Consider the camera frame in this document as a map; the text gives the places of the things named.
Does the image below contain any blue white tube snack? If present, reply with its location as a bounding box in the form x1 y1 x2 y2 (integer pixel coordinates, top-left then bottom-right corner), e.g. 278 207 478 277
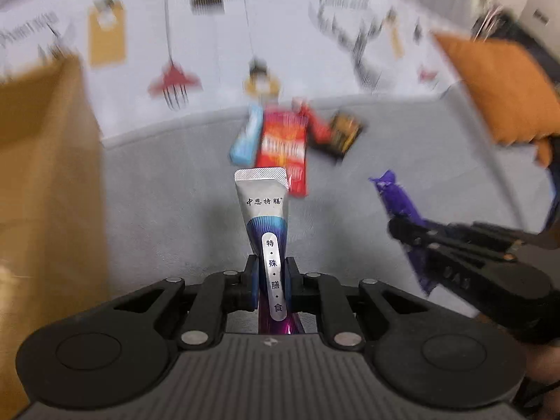
234 167 301 335

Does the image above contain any purple candy bar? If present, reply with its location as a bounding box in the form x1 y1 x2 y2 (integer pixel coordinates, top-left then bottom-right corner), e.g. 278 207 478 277
369 170 438 296

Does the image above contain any light blue snack packet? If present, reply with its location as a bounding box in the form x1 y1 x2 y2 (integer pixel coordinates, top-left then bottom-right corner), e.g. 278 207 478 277
229 104 264 168

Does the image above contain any red orange snack packet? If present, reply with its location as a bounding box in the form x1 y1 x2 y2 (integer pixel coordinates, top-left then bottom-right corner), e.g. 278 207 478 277
255 108 308 197

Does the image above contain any long red snack packet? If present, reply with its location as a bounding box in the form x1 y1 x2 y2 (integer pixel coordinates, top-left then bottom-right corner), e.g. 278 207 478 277
292 100 339 158

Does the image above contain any black orange chocolate bar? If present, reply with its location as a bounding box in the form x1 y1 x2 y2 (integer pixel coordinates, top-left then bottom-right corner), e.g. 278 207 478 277
329 111 365 159

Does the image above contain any orange cushion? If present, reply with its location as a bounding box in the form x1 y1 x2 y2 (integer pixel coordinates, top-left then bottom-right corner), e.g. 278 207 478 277
433 31 559 167

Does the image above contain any brown cardboard box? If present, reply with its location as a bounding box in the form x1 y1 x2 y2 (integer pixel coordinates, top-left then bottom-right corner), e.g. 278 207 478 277
1 56 108 419

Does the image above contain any grey printed sofa cover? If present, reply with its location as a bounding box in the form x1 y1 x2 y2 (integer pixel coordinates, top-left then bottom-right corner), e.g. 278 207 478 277
1 0 552 295

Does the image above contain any dark bag with strings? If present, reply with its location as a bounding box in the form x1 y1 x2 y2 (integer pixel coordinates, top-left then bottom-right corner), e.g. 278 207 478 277
471 6 559 88

